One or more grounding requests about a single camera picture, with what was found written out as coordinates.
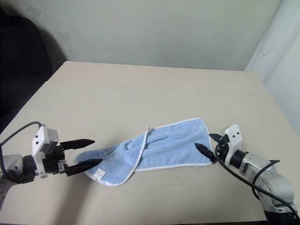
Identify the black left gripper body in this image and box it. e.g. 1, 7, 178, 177
43, 140, 69, 176

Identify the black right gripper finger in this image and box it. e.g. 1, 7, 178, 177
208, 133, 225, 143
194, 142, 218, 164

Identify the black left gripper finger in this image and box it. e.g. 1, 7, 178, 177
65, 158, 103, 177
60, 138, 96, 151

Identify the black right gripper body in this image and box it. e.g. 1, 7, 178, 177
215, 134, 232, 163

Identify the light blue towel white trim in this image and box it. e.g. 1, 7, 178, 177
74, 116, 212, 188

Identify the dark upholstered chair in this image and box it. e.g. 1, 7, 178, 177
0, 0, 69, 133

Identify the white door panel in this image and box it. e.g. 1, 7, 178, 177
244, 0, 300, 128

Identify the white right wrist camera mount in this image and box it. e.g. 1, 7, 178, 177
222, 124, 243, 163

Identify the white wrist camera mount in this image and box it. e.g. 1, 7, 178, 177
31, 126, 60, 179
222, 124, 243, 163

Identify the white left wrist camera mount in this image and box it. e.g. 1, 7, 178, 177
31, 126, 60, 179

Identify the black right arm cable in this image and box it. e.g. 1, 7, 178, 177
215, 140, 300, 215

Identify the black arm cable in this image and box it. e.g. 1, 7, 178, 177
215, 140, 300, 215
0, 121, 45, 175

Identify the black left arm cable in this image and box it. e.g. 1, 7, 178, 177
0, 121, 45, 175

